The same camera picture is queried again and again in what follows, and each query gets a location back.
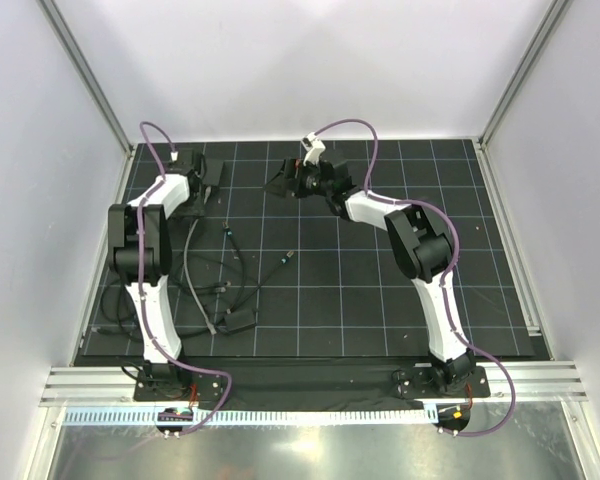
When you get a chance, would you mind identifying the grey ethernet cable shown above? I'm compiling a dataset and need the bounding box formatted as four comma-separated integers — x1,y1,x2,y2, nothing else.
183,219,220,335

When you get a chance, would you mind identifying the aluminium corner post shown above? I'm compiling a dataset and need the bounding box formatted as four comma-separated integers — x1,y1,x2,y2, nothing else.
478,0,572,150
37,0,135,156

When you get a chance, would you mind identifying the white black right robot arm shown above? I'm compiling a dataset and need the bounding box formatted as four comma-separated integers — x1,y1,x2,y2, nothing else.
264,154,476,396

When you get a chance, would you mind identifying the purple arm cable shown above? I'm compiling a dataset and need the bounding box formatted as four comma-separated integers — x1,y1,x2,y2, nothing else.
134,119,234,434
314,118,519,439

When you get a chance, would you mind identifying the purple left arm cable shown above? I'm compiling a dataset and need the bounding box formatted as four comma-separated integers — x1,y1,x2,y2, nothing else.
134,119,234,434

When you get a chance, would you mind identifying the aluminium front frame rail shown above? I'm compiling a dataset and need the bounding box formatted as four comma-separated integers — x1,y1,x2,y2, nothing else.
39,359,587,411

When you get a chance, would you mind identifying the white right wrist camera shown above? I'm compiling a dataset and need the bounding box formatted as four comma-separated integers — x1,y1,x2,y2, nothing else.
301,132,326,165

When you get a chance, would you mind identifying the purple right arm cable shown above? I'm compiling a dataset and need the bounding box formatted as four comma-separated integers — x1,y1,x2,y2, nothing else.
314,118,519,439

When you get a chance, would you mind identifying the right aluminium corner post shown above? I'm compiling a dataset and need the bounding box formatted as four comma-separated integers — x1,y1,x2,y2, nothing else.
478,0,572,150

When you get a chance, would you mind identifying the white slotted cable duct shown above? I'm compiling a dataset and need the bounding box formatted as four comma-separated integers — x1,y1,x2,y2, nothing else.
63,405,439,428

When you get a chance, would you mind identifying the small black adapter box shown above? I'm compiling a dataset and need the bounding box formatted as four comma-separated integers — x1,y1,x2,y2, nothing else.
224,309,257,334

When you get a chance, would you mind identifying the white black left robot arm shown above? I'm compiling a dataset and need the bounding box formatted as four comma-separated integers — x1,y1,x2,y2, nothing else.
107,150,217,400

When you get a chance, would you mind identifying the black grid mat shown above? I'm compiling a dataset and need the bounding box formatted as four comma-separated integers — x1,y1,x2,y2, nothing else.
72,139,551,359

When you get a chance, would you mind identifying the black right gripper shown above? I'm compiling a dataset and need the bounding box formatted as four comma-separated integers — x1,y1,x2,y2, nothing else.
262,159,331,200

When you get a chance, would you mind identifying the left aluminium corner post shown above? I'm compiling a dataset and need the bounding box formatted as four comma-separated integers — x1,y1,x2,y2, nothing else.
37,0,135,156

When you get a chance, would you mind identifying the black cable bundle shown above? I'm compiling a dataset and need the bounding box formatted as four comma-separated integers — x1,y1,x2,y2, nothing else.
92,219,261,346

